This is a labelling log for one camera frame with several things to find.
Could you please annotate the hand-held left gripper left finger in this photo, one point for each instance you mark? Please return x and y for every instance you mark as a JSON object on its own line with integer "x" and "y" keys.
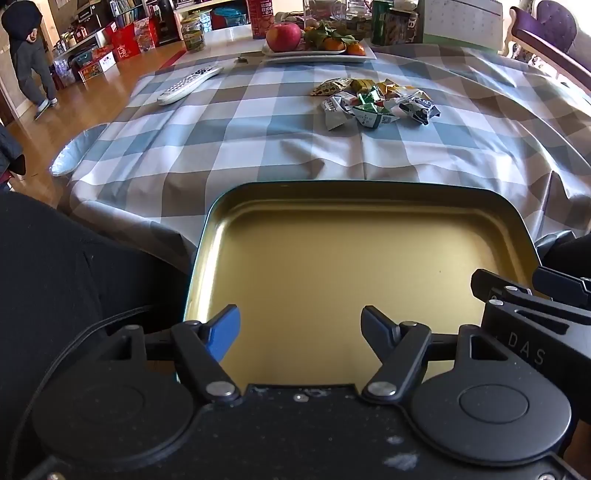
{"x": 227, "y": 326}

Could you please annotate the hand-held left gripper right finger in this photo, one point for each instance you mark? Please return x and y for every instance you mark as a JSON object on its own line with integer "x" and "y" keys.
{"x": 376, "y": 330}

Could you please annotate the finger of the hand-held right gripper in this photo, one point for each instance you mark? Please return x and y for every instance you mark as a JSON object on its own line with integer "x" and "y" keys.
{"x": 526, "y": 332}
{"x": 563, "y": 284}

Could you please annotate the gold metal tin box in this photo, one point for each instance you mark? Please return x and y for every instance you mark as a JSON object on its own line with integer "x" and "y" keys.
{"x": 346, "y": 258}

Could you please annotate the pile of snack packets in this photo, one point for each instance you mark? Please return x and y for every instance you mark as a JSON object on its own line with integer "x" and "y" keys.
{"x": 374, "y": 104}

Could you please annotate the person's left leg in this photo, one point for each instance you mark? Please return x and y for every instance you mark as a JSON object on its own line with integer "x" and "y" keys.
{"x": 69, "y": 277}

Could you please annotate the checkered tablecloth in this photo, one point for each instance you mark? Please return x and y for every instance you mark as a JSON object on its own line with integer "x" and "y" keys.
{"x": 231, "y": 129}

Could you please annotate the blue round stool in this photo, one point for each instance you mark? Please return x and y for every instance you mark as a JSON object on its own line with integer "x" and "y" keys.
{"x": 74, "y": 154}

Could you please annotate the white remote control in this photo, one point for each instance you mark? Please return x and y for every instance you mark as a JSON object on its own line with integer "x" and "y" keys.
{"x": 189, "y": 85}

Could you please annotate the purple chair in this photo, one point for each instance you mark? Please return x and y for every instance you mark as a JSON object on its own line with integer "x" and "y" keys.
{"x": 549, "y": 23}

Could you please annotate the dark cloth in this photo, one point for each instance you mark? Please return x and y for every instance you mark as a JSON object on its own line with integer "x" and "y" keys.
{"x": 9, "y": 152}

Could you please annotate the white rectangular plate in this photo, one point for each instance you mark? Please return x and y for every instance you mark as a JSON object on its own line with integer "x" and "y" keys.
{"x": 318, "y": 56}

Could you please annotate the desk calendar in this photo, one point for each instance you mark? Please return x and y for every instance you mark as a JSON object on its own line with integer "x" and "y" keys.
{"x": 461, "y": 21}

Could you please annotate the heap of leafy tangerines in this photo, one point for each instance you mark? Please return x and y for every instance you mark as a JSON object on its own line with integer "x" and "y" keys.
{"x": 333, "y": 45}

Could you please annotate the glass jar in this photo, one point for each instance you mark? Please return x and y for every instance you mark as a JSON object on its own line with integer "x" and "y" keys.
{"x": 194, "y": 37}

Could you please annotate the red apple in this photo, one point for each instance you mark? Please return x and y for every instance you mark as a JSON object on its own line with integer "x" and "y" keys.
{"x": 282, "y": 37}

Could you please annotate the patterned square tin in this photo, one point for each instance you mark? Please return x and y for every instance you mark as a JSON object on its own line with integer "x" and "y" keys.
{"x": 404, "y": 27}

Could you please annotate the row of colourful boxes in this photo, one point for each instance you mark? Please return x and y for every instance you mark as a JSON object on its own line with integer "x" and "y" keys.
{"x": 124, "y": 41}

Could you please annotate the green can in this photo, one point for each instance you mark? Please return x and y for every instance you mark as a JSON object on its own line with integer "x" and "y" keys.
{"x": 379, "y": 23}

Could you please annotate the red carton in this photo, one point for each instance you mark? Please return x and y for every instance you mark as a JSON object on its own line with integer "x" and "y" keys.
{"x": 261, "y": 18}

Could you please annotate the white dotted cup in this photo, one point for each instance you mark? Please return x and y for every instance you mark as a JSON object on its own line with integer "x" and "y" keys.
{"x": 407, "y": 4}

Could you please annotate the clear glass container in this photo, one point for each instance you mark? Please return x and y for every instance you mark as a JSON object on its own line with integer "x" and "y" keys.
{"x": 323, "y": 9}

